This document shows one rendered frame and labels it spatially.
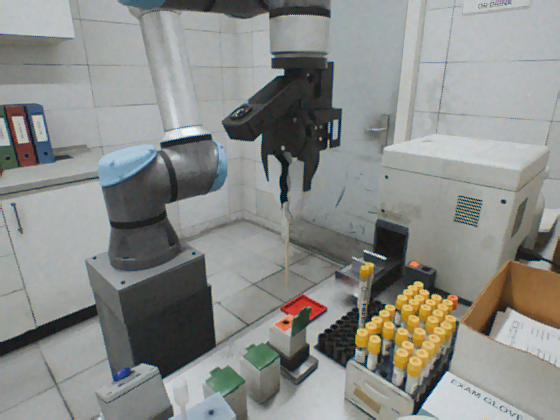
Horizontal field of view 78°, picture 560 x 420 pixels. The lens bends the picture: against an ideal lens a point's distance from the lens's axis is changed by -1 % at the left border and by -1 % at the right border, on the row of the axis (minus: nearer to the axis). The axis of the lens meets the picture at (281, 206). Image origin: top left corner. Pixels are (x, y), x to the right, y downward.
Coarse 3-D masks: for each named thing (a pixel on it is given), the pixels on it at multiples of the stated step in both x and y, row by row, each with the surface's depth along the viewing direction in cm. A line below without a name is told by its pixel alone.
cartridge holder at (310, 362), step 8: (280, 352) 56; (304, 352) 57; (280, 360) 56; (288, 360) 55; (296, 360) 56; (304, 360) 57; (312, 360) 57; (280, 368) 56; (288, 368) 55; (296, 368) 56; (304, 368) 56; (312, 368) 57; (288, 376) 55; (296, 376) 54; (304, 376) 55
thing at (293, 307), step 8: (304, 296) 75; (288, 304) 73; (296, 304) 73; (304, 304) 73; (312, 304) 73; (320, 304) 72; (288, 312) 70; (296, 312) 71; (312, 312) 71; (320, 312) 70; (312, 320) 68
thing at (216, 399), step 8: (208, 400) 40; (216, 400) 40; (224, 400) 40; (192, 408) 39; (200, 408) 39; (208, 408) 39; (216, 408) 39; (224, 408) 39; (176, 416) 38; (192, 416) 38; (200, 416) 38; (208, 416) 38; (216, 416) 38; (224, 416) 38; (232, 416) 38
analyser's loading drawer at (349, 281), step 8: (384, 248) 89; (368, 256) 81; (376, 256) 79; (384, 256) 85; (392, 256) 85; (400, 256) 85; (352, 264) 79; (360, 264) 77; (376, 264) 80; (384, 264) 78; (392, 264) 81; (336, 272) 75; (344, 272) 74; (352, 272) 78; (376, 272) 76; (384, 272) 78; (336, 280) 76; (344, 280) 74; (352, 280) 73; (376, 280) 76; (344, 288) 75; (352, 288) 73
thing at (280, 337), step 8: (280, 320) 57; (288, 320) 57; (272, 328) 56; (280, 328) 55; (288, 328) 55; (272, 336) 57; (280, 336) 55; (288, 336) 54; (296, 336) 55; (304, 336) 57; (272, 344) 57; (280, 344) 56; (288, 344) 54; (296, 344) 55; (304, 344) 57; (288, 352) 55; (296, 352) 56
